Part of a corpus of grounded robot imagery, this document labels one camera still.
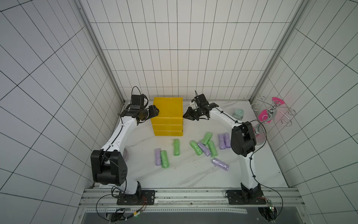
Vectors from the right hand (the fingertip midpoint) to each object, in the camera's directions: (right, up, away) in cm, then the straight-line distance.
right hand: (186, 112), depth 96 cm
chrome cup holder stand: (+48, +3, -19) cm, 52 cm away
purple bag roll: (-19, -27, -10) cm, 34 cm away
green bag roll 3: (+7, -23, -7) cm, 25 cm away
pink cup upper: (+57, +9, -9) cm, 59 cm away
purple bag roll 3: (+21, -31, -14) cm, 40 cm away
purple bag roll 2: (+12, -24, -7) cm, 28 cm away
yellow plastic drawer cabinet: (-11, -5, -13) cm, 18 cm away
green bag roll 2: (-7, -23, -6) cm, 25 cm away
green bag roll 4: (+17, -25, -7) cm, 31 cm away
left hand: (-20, -1, -11) cm, 22 cm away
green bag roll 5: (+14, -18, -1) cm, 23 cm away
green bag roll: (-13, -30, -13) cm, 35 cm away
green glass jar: (+39, -1, +4) cm, 39 cm away
